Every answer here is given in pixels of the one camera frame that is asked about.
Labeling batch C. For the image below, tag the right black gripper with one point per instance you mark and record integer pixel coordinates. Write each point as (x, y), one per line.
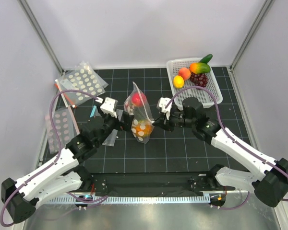
(163, 122)

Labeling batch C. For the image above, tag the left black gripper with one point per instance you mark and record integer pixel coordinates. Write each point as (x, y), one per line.
(125, 125)

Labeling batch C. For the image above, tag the toy pineapple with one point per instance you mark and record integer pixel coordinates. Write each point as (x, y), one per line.
(141, 128)

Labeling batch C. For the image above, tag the clear white-dotted zip bag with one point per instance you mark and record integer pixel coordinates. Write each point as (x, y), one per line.
(138, 112)

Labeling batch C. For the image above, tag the toy red apple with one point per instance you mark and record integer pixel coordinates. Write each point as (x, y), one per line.
(138, 99)

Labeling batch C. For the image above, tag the white plastic basket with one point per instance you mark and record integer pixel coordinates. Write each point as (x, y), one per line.
(173, 67)

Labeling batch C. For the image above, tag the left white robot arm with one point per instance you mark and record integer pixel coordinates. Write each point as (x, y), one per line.
(61, 174)

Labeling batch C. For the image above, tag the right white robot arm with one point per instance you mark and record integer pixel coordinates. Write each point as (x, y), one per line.
(265, 177)

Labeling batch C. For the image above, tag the clear blue-zipper zip bag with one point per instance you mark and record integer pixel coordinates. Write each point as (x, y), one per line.
(101, 129)

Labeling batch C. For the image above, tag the orange-zipper zip bag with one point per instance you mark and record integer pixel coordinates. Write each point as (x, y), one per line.
(68, 107)

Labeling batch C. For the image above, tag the pink-dotted zip bag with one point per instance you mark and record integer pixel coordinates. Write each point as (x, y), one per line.
(64, 126)

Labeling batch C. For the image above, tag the white-dotted zip bag stack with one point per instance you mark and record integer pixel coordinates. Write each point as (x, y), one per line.
(83, 79)

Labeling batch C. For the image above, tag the black grid mat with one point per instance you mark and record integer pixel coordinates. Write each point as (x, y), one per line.
(177, 151)

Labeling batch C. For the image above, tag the toy yellow lemon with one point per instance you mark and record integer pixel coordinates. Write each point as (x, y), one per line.
(178, 82)

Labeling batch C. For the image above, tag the toy peach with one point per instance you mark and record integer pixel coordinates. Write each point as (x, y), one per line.
(185, 73)

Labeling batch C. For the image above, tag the toy purple grapes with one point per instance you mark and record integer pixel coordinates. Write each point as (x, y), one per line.
(199, 79)

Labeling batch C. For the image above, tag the toy mango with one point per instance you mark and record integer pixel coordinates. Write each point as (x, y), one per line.
(198, 68)

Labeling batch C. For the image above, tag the toy green cucumber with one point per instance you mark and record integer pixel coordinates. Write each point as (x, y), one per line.
(206, 59)

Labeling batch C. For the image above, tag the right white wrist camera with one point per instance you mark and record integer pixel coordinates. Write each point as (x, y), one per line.
(164, 106)

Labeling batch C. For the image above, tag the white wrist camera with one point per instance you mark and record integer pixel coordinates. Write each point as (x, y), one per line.
(107, 106)
(164, 106)

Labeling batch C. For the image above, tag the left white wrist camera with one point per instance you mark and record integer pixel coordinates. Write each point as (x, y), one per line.
(107, 106)

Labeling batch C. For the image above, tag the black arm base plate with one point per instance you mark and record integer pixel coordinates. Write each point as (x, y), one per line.
(152, 184)

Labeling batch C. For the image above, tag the slotted white cable duct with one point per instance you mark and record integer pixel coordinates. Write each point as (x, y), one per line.
(67, 199)

